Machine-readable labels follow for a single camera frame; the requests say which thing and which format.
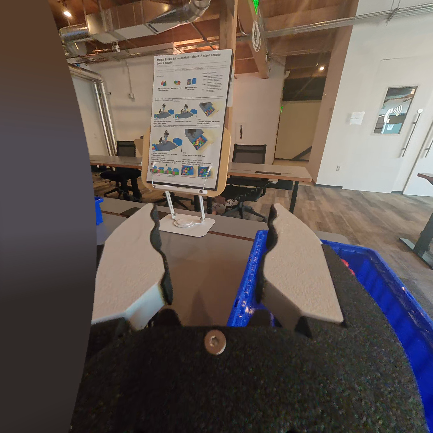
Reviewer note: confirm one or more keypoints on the wooden support column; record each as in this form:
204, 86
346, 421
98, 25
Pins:
229, 23

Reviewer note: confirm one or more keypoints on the silver ceiling air duct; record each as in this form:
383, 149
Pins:
135, 23

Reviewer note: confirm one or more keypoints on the wood-edged office desk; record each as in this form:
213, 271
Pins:
270, 171
111, 160

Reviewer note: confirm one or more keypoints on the pile of red mega blocks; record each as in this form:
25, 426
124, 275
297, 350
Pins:
347, 267

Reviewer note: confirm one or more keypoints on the white paper wall notice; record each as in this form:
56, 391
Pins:
357, 118

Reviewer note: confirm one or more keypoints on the white door with window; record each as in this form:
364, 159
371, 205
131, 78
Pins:
389, 162

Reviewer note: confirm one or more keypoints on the dark standing desk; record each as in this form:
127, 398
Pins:
424, 216

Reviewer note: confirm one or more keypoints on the blue plastic bin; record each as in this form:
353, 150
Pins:
389, 291
98, 211

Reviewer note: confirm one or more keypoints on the printed instruction sheet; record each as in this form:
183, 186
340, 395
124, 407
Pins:
192, 101

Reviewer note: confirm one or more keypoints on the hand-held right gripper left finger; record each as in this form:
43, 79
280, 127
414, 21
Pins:
132, 267

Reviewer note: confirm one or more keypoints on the black mesh office chair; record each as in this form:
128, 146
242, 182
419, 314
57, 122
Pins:
123, 172
248, 192

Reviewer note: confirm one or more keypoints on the silver wall pipes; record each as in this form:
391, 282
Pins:
101, 101

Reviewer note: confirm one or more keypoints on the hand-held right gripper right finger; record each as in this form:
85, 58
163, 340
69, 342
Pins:
301, 270

